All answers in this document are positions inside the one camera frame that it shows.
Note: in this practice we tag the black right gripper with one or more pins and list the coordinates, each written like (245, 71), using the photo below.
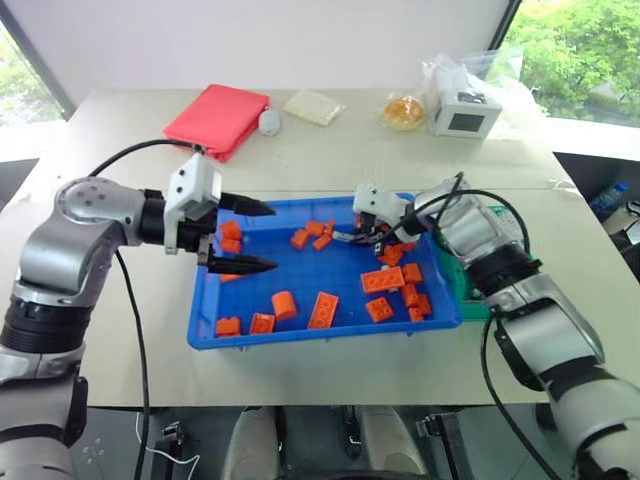
(371, 226)

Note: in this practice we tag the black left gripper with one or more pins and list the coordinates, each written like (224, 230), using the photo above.
(192, 235)

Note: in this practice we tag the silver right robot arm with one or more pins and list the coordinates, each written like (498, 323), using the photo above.
(545, 320)

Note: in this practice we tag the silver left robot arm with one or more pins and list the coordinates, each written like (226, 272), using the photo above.
(55, 250)

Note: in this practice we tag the blue plastic bin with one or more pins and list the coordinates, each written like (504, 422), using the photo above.
(300, 280)

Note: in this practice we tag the green plastic bin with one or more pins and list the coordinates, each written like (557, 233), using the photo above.
(465, 295)

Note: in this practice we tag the small orange building brick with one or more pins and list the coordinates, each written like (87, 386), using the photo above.
(412, 273)
(229, 277)
(230, 230)
(231, 245)
(425, 304)
(410, 295)
(407, 246)
(330, 227)
(416, 314)
(315, 227)
(379, 310)
(227, 326)
(300, 238)
(321, 242)
(261, 324)
(391, 256)

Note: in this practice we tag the large orange building brick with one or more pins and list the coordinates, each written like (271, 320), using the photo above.
(382, 280)

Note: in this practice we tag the rounded orange building brick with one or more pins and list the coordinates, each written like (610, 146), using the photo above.
(284, 305)

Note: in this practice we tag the long orange building brick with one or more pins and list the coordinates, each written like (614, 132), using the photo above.
(323, 310)

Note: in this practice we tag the small white round object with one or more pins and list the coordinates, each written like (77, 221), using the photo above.
(270, 122)

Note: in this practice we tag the red folded cloth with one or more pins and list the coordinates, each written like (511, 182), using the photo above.
(215, 117)

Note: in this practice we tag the wrapped yellow bread bun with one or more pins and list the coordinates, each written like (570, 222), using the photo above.
(404, 112)

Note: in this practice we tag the white packet in plastic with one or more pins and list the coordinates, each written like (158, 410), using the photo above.
(314, 107)

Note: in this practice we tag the white cube box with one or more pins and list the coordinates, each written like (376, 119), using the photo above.
(462, 112)

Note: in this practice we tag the grey rounded robot leg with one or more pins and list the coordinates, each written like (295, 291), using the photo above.
(250, 445)
(392, 445)

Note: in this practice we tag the clear plastic bag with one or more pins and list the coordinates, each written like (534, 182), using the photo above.
(510, 85)

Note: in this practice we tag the blue capped water bottle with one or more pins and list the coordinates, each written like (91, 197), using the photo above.
(607, 197)

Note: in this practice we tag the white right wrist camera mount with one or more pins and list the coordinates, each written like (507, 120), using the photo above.
(377, 199)

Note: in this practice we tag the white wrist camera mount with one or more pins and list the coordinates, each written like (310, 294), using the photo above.
(192, 182)
(377, 199)

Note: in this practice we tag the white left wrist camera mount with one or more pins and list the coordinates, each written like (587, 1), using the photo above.
(192, 182)

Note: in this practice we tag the black metal bracket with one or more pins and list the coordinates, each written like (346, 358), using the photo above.
(445, 445)
(167, 450)

